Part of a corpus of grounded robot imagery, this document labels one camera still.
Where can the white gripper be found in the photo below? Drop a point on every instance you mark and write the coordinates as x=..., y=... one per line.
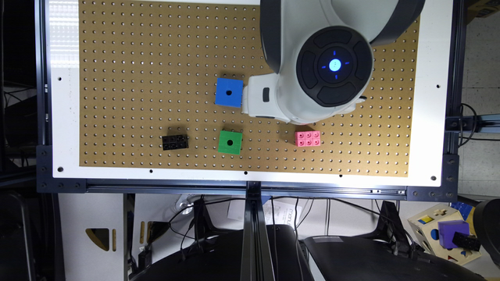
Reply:
x=262, y=97

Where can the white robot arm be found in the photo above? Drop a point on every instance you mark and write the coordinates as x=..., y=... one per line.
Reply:
x=321, y=55

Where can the blue cube with hole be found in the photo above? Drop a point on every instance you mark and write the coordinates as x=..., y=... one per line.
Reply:
x=229, y=92

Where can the green cube with hole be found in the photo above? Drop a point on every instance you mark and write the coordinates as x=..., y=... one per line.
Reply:
x=230, y=142

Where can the pink toy brick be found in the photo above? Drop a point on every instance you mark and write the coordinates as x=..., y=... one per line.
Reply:
x=307, y=138

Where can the black toy brick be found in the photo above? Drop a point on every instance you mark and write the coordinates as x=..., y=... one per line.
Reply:
x=174, y=142

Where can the white paper manual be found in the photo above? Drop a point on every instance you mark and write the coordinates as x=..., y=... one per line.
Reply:
x=280, y=213

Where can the brown pegboard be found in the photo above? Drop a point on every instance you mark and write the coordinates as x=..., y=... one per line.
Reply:
x=149, y=69

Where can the black chair left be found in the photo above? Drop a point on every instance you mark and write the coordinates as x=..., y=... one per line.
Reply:
x=222, y=260

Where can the black chair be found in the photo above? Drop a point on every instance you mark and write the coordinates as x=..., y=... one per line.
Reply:
x=358, y=259
x=222, y=260

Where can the black chair right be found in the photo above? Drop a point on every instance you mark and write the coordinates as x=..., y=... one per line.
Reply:
x=358, y=259

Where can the white cabinet with cutouts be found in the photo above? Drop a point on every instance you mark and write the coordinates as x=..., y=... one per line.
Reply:
x=94, y=236

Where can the wooden shape sorter box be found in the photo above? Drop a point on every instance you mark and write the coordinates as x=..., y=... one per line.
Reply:
x=425, y=227

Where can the purple cube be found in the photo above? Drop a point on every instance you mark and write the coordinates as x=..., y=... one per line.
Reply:
x=447, y=230

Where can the black brick on sorter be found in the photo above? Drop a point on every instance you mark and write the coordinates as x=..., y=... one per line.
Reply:
x=468, y=242

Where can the black vertical frame post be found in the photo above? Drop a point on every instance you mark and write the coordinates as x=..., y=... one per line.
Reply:
x=256, y=259

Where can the black aluminium table frame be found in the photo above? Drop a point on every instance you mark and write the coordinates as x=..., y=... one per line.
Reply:
x=434, y=160

